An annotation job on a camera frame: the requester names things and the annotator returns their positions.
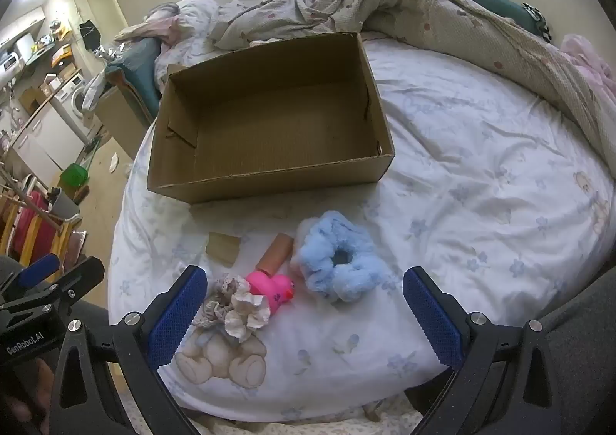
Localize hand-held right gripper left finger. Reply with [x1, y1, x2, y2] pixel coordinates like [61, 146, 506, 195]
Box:
[50, 266, 213, 435]

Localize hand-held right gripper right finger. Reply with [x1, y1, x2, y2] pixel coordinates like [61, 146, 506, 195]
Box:
[402, 266, 566, 435]

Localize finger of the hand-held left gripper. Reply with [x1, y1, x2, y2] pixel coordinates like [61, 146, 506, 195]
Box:
[29, 256, 105, 315]
[0, 253, 61, 301]

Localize beige lace scrunchie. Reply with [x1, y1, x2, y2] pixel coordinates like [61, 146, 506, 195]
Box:
[192, 274, 271, 344]

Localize pink rubber duck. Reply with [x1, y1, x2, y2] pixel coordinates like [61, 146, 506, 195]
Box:
[245, 270, 296, 318]

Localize brown foam roller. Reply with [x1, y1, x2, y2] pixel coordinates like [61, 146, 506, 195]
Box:
[255, 233, 294, 274]

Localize blue fluffy scrunchie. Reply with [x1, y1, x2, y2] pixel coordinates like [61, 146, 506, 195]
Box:
[291, 210, 377, 303]

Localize brown cardboard box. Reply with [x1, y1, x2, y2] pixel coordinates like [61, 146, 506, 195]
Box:
[146, 31, 396, 205]

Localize person's left hand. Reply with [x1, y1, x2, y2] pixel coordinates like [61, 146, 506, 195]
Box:
[14, 358, 56, 417]

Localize pink plastic case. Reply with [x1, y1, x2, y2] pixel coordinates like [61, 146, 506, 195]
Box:
[14, 192, 61, 263]

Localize yellow wooden rack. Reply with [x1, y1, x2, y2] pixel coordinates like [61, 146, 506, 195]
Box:
[0, 175, 82, 263]

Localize grey cup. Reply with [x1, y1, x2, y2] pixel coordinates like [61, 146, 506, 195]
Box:
[48, 189, 80, 219]

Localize small cardboard piece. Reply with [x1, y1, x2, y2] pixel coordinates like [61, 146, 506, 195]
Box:
[206, 232, 242, 267]

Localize green bucket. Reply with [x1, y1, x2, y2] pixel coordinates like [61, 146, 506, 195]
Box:
[59, 164, 90, 190]

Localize white kitchen cabinet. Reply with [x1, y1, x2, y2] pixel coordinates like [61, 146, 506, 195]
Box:
[10, 105, 85, 171]

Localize white floral bed sheet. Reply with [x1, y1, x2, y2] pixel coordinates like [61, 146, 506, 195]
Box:
[108, 0, 616, 421]

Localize beige bedside cabinet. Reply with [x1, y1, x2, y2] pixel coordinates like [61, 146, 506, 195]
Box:
[94, 84, 155, 159]

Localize person's grey pants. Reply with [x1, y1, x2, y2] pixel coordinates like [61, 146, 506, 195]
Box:
[404, 266, 616, 435]

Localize white washing machine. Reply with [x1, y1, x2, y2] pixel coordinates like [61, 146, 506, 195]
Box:
[55, 74, 90, 128]

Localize white plastic bag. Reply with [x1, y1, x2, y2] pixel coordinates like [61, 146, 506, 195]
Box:
[82, 72, 109, 111]

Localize blue teal cushion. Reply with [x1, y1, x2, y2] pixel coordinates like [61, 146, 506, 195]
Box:
[106, 38, 162, 120]

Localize black hanging cloth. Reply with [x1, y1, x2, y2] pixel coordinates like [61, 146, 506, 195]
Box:
[79, 21, 99, 51]

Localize pale pink blanket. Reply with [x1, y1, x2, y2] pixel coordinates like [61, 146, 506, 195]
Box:
[115, 2, 181, 44]

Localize beige floral quilt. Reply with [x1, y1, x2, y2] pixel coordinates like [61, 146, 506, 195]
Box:
[209, 0, 616, 186]

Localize pink garment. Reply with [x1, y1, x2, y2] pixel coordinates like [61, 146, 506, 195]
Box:
[561, 33, 616, 104]

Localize black white patterned cloth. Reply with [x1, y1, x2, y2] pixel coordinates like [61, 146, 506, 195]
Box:
[522, 3, 554, 44]

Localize long teal pillow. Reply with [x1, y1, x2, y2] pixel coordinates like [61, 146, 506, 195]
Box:
[418, 0, 544, 36]

